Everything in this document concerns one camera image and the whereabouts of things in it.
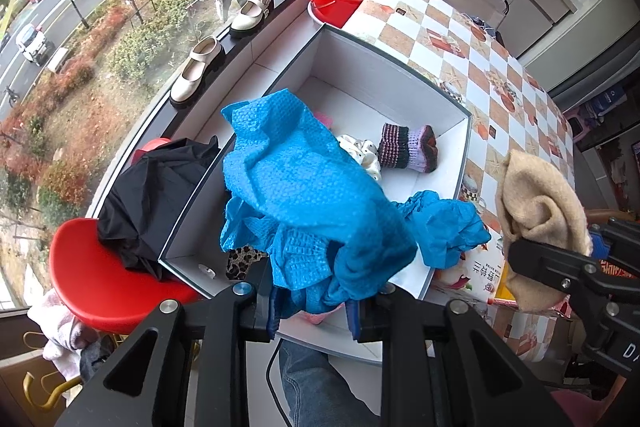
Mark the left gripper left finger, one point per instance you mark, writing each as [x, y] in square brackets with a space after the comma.
[145, 382]

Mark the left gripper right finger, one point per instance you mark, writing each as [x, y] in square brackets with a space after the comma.
[445, 366]

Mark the beige sock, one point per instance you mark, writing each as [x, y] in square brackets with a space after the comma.
[534, 201]

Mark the leopard print scrunchie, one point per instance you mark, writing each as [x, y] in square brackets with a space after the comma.
[240, 260]

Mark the blue shoe cover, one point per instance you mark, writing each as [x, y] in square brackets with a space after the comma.
[330, 232]
[444, 229]

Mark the purple knitted bootie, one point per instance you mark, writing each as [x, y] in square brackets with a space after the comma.
[405, 148]

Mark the white polka dot scrunchie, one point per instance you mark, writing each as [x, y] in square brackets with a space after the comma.
[364, 152]

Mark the small pink foam sponge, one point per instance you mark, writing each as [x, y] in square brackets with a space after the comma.
[324, 119]

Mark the large pink foam sponge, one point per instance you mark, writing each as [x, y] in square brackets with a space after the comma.
[317, 318]

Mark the red patterned carton box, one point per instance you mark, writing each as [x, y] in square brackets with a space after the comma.
[504, 297]

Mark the orange fox tissue pack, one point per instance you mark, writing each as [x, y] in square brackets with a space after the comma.
[478, 272]

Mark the red round stool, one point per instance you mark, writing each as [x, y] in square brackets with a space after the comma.
[92, 282]

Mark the pink plastic stool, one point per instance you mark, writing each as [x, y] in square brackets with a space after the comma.
[582, 119]

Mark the black garment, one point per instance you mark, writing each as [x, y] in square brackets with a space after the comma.
[146, 200]

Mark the checkered patterned tablecloth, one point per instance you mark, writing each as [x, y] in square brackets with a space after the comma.
[509, 111]

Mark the grey open cardboard box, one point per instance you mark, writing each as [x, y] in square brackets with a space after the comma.
[361, 88]

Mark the plaid cloth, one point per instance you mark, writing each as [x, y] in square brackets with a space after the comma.
[494, 33]

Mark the cream shoe far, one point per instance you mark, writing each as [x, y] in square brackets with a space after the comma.
[250, 17]

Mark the red bucket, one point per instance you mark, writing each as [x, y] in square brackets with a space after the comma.
[334, 12]

